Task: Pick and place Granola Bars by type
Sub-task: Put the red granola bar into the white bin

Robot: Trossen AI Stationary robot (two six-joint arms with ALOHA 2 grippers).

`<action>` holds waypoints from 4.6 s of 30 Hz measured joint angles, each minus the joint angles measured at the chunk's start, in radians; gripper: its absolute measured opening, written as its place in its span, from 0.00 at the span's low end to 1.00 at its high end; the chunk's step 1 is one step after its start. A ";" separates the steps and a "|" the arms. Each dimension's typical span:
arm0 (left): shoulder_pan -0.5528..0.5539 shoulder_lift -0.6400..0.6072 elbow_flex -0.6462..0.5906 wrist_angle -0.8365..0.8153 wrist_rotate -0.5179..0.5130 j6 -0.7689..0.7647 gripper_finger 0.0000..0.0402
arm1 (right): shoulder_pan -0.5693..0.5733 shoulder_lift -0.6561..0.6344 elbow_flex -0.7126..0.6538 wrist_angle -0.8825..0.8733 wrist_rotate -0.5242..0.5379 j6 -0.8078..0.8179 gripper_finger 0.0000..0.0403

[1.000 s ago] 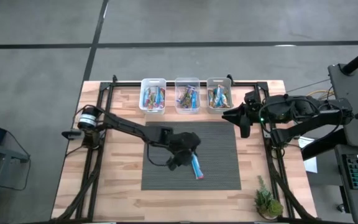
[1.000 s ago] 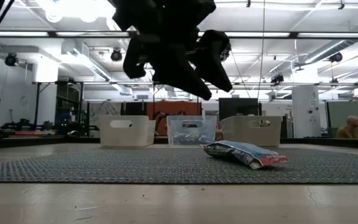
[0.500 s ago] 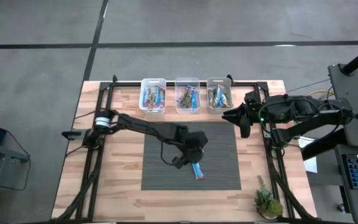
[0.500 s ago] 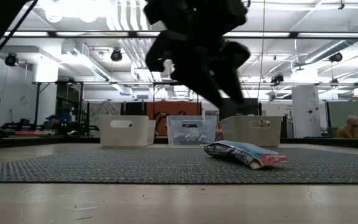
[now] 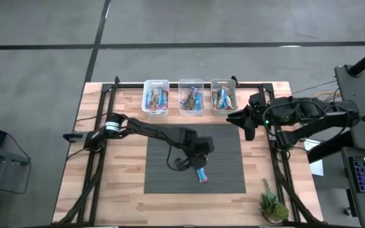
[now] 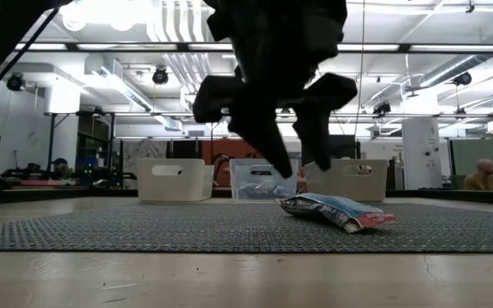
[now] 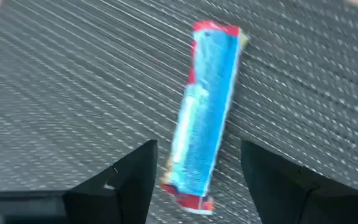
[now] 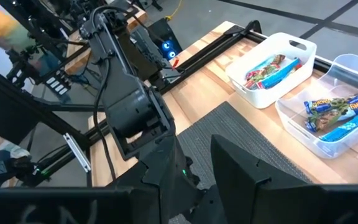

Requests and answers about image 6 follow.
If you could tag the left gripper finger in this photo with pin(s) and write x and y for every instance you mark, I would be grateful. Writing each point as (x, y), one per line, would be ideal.
(315, 128)
(263, 128)

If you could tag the green blue granola bar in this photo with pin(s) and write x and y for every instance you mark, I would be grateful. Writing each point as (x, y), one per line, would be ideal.
(255, 190)

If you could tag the orange partition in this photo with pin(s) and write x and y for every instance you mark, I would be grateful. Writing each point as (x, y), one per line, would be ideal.
(225, 149)

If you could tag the clear plastic bin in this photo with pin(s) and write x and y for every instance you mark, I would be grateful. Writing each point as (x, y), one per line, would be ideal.
(246, 188)

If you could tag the grey plastic bin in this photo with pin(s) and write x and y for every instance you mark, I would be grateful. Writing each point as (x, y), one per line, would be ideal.
(358, 188)

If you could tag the white square pillar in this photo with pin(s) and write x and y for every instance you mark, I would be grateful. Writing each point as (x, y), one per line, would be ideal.
(419, 145)

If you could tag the white plastic bin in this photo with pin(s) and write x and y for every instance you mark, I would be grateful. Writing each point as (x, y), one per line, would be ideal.
(174, 190)

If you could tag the overhead LED light bar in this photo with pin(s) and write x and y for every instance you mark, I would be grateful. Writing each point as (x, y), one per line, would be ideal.
(400, 47)

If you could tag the dark grey woven mat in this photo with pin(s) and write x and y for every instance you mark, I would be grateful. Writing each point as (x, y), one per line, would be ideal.
(144, 229)

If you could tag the person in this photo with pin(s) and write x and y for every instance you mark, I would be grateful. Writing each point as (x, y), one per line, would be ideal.
(61, 167)
(482, 177)

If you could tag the black ceiling camera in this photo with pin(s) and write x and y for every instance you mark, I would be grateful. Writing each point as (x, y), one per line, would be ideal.
(160, 76)
(15, 81)
(382, 108)
(462, 78)

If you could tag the black metal rig frame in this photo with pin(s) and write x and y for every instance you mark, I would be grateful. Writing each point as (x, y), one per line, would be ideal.
(51, 141)

